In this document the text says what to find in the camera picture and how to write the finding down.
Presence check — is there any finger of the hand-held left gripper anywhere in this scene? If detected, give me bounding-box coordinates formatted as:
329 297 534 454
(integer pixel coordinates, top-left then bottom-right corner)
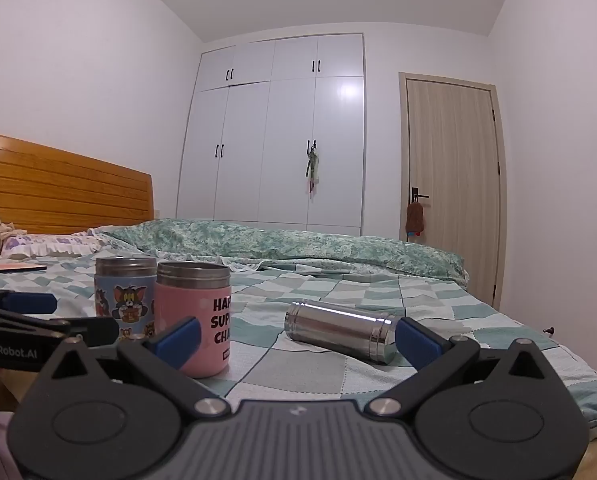
0 285 58 319
41 316 120 349

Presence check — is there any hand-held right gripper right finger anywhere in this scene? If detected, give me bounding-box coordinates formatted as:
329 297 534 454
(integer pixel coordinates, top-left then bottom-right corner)
367 317 560 419

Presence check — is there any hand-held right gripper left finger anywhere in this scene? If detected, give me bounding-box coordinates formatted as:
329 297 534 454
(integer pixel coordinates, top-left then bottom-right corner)
37 316 230 419

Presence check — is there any stainless steel cup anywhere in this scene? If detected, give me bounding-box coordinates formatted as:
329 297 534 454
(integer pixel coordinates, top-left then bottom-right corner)
284 300 397 365

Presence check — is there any pink steel-rimmed cup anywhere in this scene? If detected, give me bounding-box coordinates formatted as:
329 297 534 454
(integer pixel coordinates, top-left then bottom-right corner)
153 261 232 380

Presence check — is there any blue cartoon cup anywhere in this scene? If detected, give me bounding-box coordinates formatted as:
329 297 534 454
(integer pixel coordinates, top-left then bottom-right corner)
94 255 158 344

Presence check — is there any flat dark tablet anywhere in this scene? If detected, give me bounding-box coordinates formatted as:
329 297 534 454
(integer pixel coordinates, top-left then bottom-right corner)
0 259 48 275

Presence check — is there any ruffled floral pillow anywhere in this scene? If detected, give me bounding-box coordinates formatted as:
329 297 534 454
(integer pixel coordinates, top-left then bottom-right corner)
0 232 105 262

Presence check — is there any bed with checkered sheet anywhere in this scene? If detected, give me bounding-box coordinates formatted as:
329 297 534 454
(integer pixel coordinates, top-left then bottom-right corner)
0 217 597 442

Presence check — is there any wooden headboard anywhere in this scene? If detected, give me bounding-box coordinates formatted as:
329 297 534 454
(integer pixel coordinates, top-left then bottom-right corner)
0 132 154 236

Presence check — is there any green floral quilt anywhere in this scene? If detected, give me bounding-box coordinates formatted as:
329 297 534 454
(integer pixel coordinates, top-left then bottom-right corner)
89 218 468 284

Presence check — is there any light wooden door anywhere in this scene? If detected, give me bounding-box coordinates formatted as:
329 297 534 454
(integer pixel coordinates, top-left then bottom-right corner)
399 72 508 312

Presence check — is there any hanging green pink ornament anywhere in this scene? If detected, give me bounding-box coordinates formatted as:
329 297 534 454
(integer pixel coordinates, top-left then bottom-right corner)
303 141 322 196

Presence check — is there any white wardrobe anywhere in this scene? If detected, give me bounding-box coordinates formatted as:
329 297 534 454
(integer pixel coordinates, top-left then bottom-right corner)
175 33 367 237

